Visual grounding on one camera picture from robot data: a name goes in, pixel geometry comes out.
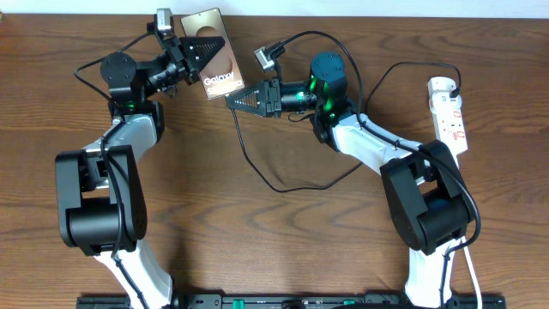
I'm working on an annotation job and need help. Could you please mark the black charging cable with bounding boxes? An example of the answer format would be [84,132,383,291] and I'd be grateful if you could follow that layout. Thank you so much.
[230,61,462,194]

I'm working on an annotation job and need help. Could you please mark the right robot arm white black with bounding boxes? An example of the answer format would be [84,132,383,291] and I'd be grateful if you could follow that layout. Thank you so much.
[226,52,480,308]

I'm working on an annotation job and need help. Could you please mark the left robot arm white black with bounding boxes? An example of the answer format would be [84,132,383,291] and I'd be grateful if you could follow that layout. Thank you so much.
[55,33,225,308]

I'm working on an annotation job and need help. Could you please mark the white charger adapter plug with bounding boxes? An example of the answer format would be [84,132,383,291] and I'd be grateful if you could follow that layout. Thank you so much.
[427,76,457,96]

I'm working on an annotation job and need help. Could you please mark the white power strip red switches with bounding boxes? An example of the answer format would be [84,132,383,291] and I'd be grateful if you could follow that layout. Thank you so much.
[429,92,468,155]

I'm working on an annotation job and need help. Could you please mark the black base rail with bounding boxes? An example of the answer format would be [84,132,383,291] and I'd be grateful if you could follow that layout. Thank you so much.
[75,293,507,309]

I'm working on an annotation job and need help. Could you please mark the white power strip cord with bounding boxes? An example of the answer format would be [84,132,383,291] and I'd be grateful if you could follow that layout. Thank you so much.
[461,238,484,309]

